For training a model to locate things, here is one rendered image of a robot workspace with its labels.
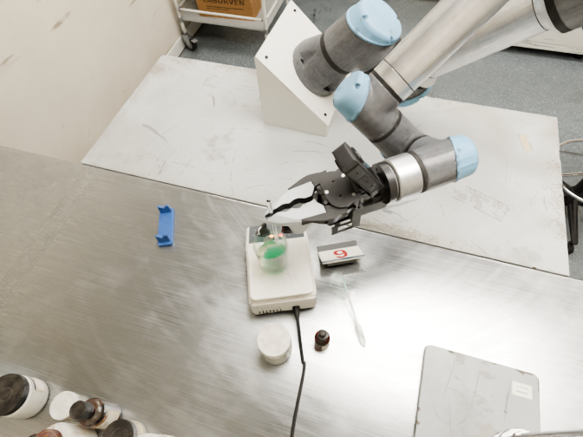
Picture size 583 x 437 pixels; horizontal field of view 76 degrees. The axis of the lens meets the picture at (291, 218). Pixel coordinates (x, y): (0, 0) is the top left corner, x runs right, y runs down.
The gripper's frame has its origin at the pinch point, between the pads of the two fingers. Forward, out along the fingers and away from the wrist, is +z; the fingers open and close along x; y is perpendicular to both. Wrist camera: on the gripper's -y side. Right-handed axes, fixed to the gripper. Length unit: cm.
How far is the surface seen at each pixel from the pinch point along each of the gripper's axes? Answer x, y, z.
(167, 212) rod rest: 25.3, 24.5, 21.0
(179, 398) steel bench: -15.5, 25.4, 26.4
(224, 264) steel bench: 7.9, 25.7, 11.7
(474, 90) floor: 114, 119, -160
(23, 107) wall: 133, 60, 80
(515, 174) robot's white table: 5, 27, -62
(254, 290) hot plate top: -4.1, 17.0, 7.0
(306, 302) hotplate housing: -8.3, 21.1, -1.7
